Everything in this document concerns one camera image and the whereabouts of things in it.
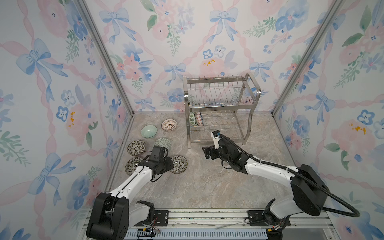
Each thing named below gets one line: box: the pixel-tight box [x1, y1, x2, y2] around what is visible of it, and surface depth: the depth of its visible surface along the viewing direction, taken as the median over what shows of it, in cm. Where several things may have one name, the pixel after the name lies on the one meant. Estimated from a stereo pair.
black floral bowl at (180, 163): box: [170, 155, 188, 174], surface depth 92 cm
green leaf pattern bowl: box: [189, 112, 198, 126], surface depth 103 cm
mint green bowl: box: [140, 124, 158, 139], surface depth 105 cm
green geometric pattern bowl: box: [153, 137, 172, 152], surface depth 100 cm
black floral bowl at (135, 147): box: [127, 139, 146, 156], surface depth 100 cm
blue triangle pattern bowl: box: [194, 111, 204, 126], surface depth 103 cm
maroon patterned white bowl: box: [161, 118, 178, 132], surface depth 112 cm
